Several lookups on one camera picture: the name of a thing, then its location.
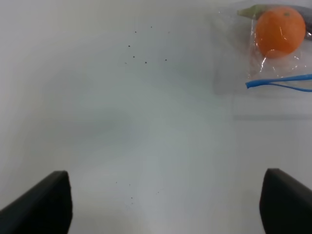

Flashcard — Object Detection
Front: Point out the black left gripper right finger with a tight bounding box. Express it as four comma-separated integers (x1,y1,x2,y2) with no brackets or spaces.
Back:
259,168,312,234

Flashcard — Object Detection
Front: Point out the orange fruit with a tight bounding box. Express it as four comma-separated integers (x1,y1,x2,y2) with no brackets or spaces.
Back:
255,6,306,59

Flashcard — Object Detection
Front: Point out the clear blue-zip plastic bag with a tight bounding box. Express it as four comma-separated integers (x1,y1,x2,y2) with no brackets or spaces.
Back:
211,0,312,95

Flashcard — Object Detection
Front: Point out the dark purple eggplant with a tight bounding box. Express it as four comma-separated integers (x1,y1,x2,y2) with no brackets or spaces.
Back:
237,4,312,40

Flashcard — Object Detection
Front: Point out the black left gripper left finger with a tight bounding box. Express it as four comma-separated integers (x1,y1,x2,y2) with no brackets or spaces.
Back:
0,171,73,234

